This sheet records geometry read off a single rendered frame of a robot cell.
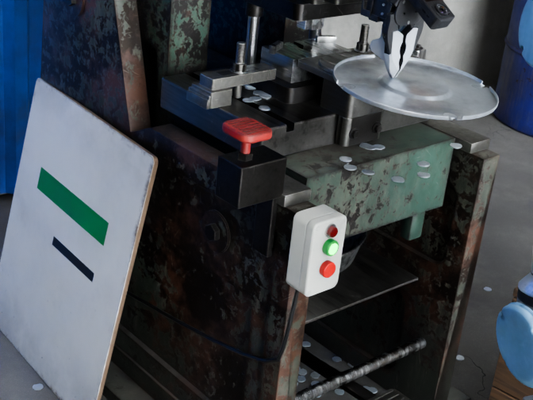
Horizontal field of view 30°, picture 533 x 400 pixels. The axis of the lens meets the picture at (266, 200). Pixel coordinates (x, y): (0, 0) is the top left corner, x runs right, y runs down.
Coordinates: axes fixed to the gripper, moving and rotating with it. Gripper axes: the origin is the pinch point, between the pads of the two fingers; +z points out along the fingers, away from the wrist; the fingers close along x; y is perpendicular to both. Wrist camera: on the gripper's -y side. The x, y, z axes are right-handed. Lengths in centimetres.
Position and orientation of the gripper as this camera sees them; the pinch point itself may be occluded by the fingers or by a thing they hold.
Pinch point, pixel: (396, 71)
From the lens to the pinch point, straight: 174.7
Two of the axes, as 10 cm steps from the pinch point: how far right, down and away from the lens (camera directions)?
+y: -6.4, -3.8, 6.6
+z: -0.9, 9.0, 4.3
